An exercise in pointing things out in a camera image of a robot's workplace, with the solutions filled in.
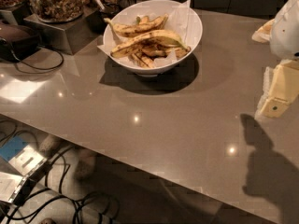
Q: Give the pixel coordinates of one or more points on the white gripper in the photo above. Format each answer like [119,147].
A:
[286,32]

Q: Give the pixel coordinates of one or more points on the dark small cup with utensil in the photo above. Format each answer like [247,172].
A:
[107,8]

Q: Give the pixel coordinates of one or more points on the large spotted banana front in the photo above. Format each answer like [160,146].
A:
[165,38]

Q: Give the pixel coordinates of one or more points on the small banana pieces bottom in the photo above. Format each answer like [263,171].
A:
[145,57]

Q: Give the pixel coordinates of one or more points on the white ceramic bowl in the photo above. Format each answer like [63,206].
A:
[181,19]

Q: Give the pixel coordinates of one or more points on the dark brown appliance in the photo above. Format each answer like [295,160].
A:
[17,41]

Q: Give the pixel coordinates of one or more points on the white paper liner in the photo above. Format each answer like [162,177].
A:
[151,37]

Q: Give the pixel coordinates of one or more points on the dark metal stand box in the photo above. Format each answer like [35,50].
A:
[69,37]

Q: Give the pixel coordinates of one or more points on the spotted banana at back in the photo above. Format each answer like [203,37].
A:
[133,30]

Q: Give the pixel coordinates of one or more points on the blue box on floor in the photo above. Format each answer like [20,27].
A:
[12,148]

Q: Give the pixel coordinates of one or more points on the glass jar of mixed nuts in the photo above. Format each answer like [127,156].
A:
[55,11]

